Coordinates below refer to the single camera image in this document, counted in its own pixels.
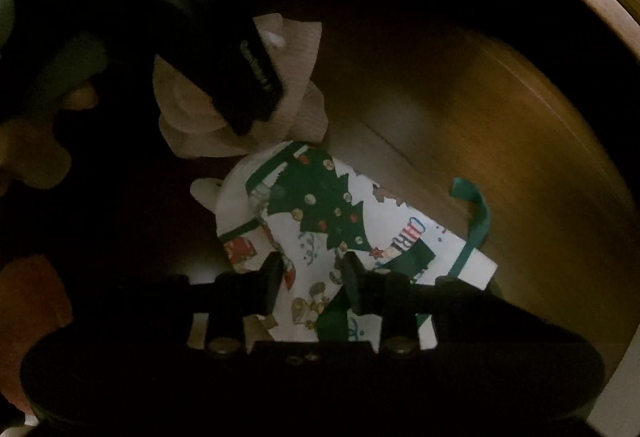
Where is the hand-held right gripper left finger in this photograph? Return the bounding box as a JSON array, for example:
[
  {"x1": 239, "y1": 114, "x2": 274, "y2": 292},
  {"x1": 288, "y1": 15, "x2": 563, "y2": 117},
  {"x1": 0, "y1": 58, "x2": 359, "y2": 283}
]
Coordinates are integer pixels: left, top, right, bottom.
[{"x1": 165, "y1": 251, "x2": 286, "y2": 358}]

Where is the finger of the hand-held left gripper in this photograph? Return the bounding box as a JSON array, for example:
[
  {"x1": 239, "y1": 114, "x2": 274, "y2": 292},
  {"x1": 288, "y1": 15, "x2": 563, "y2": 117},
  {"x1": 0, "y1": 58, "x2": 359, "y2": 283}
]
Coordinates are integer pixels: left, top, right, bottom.
[{"x1": 224, "y1": 106, "x2": 266, "y2": 138}]

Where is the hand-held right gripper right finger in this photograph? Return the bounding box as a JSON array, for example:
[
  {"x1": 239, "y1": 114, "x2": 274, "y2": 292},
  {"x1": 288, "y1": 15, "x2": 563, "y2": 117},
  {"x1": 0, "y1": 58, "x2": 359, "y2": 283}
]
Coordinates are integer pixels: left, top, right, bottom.
[{"x1": 341, "y1": 251, "x2": 501, "y2": 358}]

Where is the pink mesh cloth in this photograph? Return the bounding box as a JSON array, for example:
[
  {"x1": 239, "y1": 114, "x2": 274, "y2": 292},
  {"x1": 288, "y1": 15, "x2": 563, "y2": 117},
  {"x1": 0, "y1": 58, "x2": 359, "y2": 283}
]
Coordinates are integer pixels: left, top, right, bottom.
[{"x1": 152, "y1": 14, "x2": 329, "y2": 158}]

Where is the white Christmas print gift bag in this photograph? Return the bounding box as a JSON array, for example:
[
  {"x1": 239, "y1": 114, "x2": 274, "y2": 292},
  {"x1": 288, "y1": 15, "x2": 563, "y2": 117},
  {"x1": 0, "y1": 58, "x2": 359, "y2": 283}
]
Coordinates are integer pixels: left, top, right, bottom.
[{"x1": 215, "y1": 141, "x2": 498, "y2": 351}]

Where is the person's left hand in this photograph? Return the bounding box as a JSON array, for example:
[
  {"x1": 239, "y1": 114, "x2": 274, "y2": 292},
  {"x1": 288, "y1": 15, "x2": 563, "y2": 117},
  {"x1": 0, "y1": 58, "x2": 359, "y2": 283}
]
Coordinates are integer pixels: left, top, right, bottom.
[{"x1": 0, "y1": 82, "x2": 99, "y2": 193}]

